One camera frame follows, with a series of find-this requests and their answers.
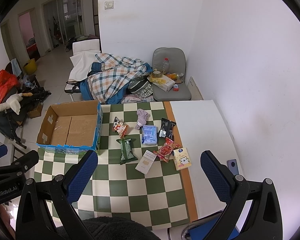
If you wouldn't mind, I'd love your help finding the green snack bag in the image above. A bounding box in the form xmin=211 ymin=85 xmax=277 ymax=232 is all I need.
xmin=116 ymin=138 xmax=138 ymax=165

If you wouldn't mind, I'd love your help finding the cardboard box blue outside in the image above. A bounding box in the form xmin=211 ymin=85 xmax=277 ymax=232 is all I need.
xmin=36 ymin=100 xmax=103 ymax=154

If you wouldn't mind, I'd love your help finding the yellow bear tissue pack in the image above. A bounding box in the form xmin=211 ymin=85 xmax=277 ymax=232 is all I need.
xmin=172 ymin=148 xmax=192 ymax=171

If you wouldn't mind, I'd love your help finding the orange snack bag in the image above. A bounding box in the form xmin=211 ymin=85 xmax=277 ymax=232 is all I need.
xmin=113 ymin=116 xmax=128 ymax=138

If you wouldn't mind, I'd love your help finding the red snack bag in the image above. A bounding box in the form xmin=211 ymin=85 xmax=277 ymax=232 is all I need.
xmin=153 ymin=137 xmax=181 ymax=163

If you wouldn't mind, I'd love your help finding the blue tissue pack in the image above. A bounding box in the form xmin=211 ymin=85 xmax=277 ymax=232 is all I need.
xmin=141 ymin=125 xmax=158 ymax=145

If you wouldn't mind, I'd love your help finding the black snack bag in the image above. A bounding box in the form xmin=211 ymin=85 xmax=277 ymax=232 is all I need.
xmin=159 ymin=118 xmax=176 ymax=140

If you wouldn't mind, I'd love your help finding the purple fluffy cloth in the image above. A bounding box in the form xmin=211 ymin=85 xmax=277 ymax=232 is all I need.
xmin=135 ymin=109 xmax=149 ymax=130

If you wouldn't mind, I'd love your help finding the grey smartphone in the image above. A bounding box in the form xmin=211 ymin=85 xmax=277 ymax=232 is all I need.
xmin=226 ymin=159 xmax=239 ymax=176

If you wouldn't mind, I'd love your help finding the black stroller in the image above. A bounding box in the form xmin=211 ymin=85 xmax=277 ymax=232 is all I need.
xmin=0 ymin=59 xmax=51 ymax=149

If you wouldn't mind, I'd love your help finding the white goose plush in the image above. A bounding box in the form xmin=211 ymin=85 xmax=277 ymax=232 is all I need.
xmin=0 ymin=93 xmax=33 ymax=115

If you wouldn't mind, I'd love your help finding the small cardboard box floor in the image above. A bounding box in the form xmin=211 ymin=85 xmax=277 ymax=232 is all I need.
xmin=27 ymin=102 xmax=43 ymax=119

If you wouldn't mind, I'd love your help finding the red plastic bag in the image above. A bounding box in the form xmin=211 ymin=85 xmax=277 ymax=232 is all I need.
xmin=0 ymin=70 xmax=20 ymax=103

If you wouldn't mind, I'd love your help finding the pink floral cloth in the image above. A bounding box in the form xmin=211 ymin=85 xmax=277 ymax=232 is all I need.
xmin=121 ymin=94 xmax=155 ymax=103

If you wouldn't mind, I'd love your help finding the yellow bucket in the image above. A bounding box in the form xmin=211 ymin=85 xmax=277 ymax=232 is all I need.
xmin=23 ymin=59 xmax=37 ymax=75

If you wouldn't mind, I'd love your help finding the plaid blanket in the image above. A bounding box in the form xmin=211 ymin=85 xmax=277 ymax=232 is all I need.
xmin=79 ymin=53 xmax=153 ymax=105

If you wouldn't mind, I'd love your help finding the black white patterned bag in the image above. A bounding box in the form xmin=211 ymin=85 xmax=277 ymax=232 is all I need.
xmin=127 ymin=77 xmax=153 ymax=99

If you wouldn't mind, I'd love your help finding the small red white item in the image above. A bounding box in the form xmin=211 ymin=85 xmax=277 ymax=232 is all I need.
xmin=173 ymin=84 xmax=179 ymax=91

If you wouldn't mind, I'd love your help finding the grey cushioned chair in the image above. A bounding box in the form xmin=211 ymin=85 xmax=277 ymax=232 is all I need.
xmin=152 ymin=47 xmax=191 ymax=101

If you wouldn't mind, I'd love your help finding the tape roll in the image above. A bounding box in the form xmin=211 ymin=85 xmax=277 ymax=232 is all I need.
xmin=152 ymin=70 xmax=162 ymax=78

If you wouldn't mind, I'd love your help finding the white chair with cloth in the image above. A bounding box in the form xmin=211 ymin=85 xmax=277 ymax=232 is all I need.
xmin=64 ymin=39 xmax=101 ymax=101

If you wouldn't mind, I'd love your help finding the clear plastic bottle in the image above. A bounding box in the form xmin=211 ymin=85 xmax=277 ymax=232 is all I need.
xmin=161 ymin=58 xmax=170 ymax=74

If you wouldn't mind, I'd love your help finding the white board leaning wall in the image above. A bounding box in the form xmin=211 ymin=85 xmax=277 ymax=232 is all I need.
xmin=187 ymin=77 xmax=204 ymax=101

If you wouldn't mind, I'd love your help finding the wall light switch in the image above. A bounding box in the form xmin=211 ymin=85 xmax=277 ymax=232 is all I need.
xmin=104 ymin=1 xmax=114 ymax=10

